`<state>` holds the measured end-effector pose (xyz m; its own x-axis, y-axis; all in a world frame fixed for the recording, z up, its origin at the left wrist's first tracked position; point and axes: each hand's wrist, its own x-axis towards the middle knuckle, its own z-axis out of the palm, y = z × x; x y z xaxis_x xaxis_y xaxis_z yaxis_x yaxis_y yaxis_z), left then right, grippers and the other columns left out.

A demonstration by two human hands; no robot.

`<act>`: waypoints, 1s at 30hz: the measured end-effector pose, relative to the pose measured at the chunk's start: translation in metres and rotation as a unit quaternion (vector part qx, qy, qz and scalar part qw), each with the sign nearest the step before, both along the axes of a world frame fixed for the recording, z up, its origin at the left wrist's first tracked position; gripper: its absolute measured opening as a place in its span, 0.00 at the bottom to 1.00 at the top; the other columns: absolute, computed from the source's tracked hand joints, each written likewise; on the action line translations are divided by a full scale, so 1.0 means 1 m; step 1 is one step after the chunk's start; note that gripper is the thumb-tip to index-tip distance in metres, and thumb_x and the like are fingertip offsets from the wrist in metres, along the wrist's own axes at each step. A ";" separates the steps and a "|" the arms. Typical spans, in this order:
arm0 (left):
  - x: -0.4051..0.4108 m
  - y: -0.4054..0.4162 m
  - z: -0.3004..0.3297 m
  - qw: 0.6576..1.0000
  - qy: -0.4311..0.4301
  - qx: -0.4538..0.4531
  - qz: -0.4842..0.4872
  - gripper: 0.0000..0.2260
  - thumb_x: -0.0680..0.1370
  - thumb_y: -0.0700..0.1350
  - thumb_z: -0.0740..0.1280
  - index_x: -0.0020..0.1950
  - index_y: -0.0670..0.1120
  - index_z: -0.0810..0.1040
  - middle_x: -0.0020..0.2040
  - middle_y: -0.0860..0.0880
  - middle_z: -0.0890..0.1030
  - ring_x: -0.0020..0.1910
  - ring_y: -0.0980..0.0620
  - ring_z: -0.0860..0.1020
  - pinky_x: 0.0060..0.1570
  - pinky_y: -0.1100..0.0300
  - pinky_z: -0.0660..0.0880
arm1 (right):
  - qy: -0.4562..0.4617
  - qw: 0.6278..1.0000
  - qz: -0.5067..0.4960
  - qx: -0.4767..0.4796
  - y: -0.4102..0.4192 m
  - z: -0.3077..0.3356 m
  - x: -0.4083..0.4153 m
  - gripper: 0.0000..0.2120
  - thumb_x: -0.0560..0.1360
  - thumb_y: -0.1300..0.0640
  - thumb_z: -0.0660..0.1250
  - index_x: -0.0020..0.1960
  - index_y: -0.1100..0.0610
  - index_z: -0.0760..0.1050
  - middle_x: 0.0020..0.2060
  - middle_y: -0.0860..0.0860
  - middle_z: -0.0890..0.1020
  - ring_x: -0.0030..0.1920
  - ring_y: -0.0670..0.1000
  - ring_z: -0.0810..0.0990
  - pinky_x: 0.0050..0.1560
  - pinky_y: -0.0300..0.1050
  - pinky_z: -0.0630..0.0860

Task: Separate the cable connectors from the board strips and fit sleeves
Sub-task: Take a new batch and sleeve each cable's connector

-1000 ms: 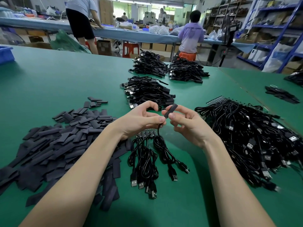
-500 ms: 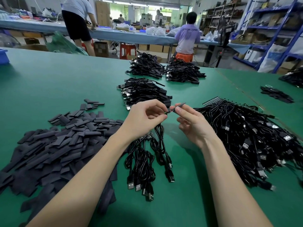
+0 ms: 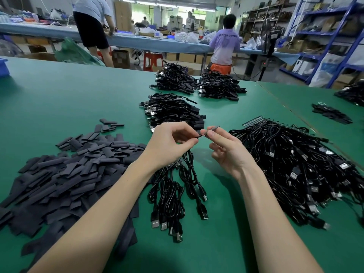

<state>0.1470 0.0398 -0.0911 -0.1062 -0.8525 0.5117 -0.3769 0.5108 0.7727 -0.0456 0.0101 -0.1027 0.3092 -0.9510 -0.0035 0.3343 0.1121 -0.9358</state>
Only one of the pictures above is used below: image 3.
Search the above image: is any joined bunch of black cables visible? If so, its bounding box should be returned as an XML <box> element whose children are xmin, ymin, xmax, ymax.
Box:
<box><xmin>147</xmin><ymin>151</ymin><xmax>209</xmax><ymax>243</ymax></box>

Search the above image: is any huge heap of black cables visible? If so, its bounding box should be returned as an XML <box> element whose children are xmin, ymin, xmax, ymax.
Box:
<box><xmin>334</xmin><ymin>79</ymin><xmax>364</xmax><ymax>107</ymax></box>

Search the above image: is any orange plastic stool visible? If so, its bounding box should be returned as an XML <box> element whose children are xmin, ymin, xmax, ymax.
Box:
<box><xmin>210</xmin><ymin>63</ymin><xmax>233</xmax><ymax>75</ymax></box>

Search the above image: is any person's right hand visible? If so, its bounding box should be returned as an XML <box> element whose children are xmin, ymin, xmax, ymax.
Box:
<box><xmin>200</xmin><ymin>126</ymin><xmax>258</xmax><ymax>180</ymax></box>

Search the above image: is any small upright cardboard box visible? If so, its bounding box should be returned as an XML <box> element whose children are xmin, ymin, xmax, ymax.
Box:
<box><xmin>112</xmin><ymin>49</ymin><xmax>130</xmax><ymax>69</ymax></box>

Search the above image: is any black tripod stand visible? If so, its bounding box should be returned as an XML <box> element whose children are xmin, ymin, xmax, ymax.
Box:
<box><xmin>249</xmin><ymin>22</ymin><xmax>284</xmax><ymax>82</ymax></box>

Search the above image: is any large pile of black cables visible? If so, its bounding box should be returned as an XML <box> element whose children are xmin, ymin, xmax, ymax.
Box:
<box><xmin>229</xmin><ymin>118</ymin><xmax>364</xmax><ymax>231</ymax></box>

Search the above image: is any green plastic bag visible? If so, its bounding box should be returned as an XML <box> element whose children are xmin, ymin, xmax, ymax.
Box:
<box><xmin>54</xmin><ymin>38</ymin><xmax>106</xmax><ymax>67</ymax></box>

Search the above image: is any person's left forearm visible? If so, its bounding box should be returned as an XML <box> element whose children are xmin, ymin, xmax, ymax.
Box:
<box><xmin>28</xmin><ymin>157</ymin><xmax>163</xmax><ymax>273</ymax></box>

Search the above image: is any dark storage shelf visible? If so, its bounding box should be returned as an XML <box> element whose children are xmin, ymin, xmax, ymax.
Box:
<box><xmin>240</xmin><ymin>0</ymin><xmax>292</xmax><ymax>44</ymax></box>

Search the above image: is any open cardboard box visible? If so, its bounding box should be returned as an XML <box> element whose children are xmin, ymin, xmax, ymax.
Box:
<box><xmin>23</xmin><ymin>52</ymin><xmax>58</xmax><ymax>61</ymax></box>

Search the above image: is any white plastic bag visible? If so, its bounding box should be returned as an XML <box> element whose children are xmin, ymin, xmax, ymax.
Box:
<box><xmin>309</xmin><ymin>53</ymin><xmax>345</xmax><ymax>88</ymax></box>

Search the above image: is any person's right forearm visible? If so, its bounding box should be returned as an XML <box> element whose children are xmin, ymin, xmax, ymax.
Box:
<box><xmin>236</xmin><ymin>166</ymin><xmax>324</xmax><ymax>273</ymax></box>

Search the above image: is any heap of finished black cables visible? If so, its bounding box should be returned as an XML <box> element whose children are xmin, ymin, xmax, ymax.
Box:
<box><xmin>140</xmin><ymin>93</ymin><xmax>207</xmax><ymax>132</ymax></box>

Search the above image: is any pile of black sleeve strips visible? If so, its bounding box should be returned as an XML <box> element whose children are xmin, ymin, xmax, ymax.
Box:
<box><xmin>0</xmin><ymin>118</ymin><xmax>147</xmax><ymax>271</ymax></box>

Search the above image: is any blue metal shelving rack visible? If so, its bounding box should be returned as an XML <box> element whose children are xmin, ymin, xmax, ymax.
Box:
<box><xmin>279</xmin><ymin>0</ymin><xmax>364</xmax><ymax>89</ymax></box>

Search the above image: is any small bundle of cables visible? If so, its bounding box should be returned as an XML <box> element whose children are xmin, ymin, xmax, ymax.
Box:
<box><xmin>311</xmin><ymin>103</ymin><xmax>353</xmax><ymax>125</ymax></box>

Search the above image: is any bundle of black cables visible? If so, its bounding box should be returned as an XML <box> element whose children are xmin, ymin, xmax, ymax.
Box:
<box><xmin>150</xmin><ymin>62</ymin><xmax>199</xmax><ymax>95</ymax></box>
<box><xmin>197</xmin><ymin>71</ymin><xmax>248</xmax><ymax>102</ymax></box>

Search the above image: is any red plastic stool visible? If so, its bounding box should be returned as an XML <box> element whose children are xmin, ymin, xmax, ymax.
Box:
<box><xmin>143</xmin><ymin>52</ymin><xmax>165</xmax><ymax>72</ymax></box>

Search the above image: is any person's left hand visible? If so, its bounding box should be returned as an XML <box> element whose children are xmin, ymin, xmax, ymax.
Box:
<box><xmin>139</xmin><ymin>121</ymin><xmax>201</xmax><ymax>170</ymax></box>

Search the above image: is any long blue work table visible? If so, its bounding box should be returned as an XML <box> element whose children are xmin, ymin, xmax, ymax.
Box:
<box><xmin>0</xmin><ymin>22</ymin><xmax>301</xmax><ymax>61</ymax></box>

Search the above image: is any black heat shrink sleeve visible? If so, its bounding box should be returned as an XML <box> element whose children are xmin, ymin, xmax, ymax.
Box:
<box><xmin>199</xmin><ymin>126</ymin><xmax>221</xmax><ymax>138</ymax></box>

